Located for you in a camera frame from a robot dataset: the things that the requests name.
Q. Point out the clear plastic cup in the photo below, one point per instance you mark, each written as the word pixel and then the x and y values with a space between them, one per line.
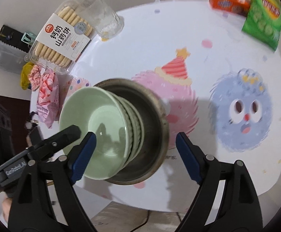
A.
pixel 101 17

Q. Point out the white ribbed storage box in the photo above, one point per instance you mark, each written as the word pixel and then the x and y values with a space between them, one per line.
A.
pixel 7 58

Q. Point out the pink snack bag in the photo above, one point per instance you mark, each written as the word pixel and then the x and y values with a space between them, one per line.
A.
pixel 47 96

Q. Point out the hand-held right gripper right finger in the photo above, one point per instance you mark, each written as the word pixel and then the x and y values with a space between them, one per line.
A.
pixel 188 157

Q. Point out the green ribbed ceramic bowl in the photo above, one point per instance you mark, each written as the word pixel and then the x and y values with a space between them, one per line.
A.
pixel 82 116
pixel 130 125

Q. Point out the clear biscuit tray pack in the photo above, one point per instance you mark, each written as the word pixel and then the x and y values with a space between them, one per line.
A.
pixel 63 38

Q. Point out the person's left hand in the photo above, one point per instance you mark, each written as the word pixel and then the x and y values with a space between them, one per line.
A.
pixel 7 207

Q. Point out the yellow cloth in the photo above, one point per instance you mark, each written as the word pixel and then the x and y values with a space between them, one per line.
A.
pixel 25 77

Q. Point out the small pink snack pack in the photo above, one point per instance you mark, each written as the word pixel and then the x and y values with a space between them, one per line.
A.
pixel 35 77

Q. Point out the large steel bowl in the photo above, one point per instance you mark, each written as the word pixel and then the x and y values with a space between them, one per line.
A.
pixel 135 182

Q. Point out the printed tablecloth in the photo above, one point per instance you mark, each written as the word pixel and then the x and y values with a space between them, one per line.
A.
pixel 203 77

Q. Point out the mint green object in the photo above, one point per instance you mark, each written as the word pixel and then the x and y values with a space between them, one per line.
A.
pixel 29 37

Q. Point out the dark wooden chair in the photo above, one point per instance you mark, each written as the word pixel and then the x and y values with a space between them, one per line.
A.
pixel 17 101

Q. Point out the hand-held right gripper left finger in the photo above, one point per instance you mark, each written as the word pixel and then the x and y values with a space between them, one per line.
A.
pixel 84 154

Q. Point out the black wristwatch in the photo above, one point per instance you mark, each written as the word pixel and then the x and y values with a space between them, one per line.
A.
pixel 33 120

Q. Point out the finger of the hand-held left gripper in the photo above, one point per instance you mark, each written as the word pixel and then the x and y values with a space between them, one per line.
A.
pixel 65 135

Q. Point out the orange biscuit box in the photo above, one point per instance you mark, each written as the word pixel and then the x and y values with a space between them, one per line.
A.
pixel 225 2

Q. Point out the black box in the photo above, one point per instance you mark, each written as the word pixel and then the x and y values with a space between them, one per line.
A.
pixel 10 32

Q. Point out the green chips bag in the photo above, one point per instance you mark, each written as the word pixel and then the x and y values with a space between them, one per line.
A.
pixel 263 17

